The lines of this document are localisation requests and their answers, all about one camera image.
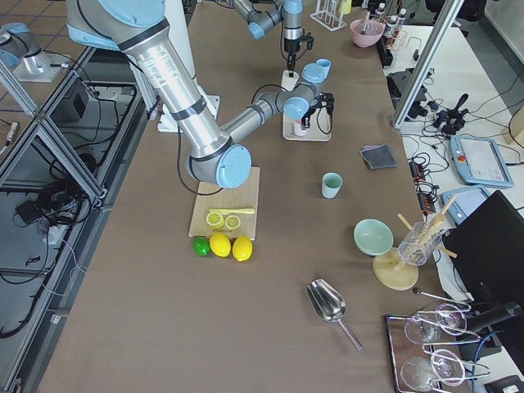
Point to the green bowl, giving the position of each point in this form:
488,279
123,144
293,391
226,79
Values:
373,237

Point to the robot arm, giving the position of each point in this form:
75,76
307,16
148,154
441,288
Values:
140,29
286,13

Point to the light blue cup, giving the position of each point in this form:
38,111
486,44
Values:
325,65

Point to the green lime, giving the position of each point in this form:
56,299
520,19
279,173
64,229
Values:
201,246

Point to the blue teach pendant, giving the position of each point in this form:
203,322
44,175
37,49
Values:
479,161
467,199

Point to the wooden cutting board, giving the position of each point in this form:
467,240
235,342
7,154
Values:
244,197

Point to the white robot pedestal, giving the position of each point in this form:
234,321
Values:
178,36

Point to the lemon slice upper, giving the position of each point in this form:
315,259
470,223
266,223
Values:
215,220

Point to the wine glass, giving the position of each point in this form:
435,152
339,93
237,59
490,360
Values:
442,370
426,326

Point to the grey folded cloth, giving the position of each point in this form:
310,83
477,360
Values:
378,157

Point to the whole lemon lower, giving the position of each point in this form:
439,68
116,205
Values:
220,244

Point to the white wire drying rack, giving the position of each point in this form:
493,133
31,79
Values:
329,15

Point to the whole lemon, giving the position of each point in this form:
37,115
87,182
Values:
242,249
220,244

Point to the metal ice scoop handle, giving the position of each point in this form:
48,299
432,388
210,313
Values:
364,25

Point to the green cup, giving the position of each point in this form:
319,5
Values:
331,185

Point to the black monitor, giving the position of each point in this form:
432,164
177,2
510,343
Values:
489,244

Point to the yellow plastic knife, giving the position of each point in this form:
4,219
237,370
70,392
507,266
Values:
243,211

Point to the clear glass mug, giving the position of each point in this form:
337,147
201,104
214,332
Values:
419,244

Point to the whole lemon upper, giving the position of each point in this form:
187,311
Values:
242,249

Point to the lemon slice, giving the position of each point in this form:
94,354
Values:
215,220
232,222

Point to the wine glass upper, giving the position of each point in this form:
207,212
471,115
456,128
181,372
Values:
426,326

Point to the beige rabbit tray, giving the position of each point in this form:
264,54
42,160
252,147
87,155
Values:
318,130

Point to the aluminium frame post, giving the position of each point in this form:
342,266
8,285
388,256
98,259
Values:
443,22

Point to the black framed mirror tray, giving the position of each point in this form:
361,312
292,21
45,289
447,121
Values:
401,349

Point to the wine glass lower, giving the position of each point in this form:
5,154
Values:
442,370

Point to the wooden cup stand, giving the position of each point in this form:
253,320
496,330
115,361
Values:
395,273

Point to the pink bowl with ice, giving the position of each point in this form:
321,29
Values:
373,32

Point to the white cup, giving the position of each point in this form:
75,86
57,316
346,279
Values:
289,80

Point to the lemon slice lower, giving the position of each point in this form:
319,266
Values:
232,222

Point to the pink cup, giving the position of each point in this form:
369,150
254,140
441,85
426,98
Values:
298,129

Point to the steel scoop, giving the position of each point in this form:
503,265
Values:
330,306

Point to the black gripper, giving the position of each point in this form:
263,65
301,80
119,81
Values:
291,46
308,115

